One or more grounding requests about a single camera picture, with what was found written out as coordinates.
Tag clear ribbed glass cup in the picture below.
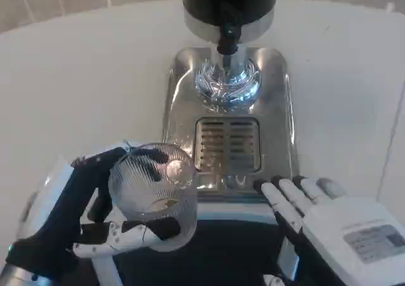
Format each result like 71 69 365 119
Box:
107 142 199 252

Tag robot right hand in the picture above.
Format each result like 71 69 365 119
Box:
252 175 405 286

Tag slotted steel drip grid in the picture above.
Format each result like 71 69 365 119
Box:
194 116 264 175

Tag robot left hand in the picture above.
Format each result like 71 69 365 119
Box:
5 146 182 281

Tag steel drip tray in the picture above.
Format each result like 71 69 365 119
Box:
161 46 301 202

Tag black steel drink dispenser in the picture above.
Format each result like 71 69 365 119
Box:
180 0 277 109

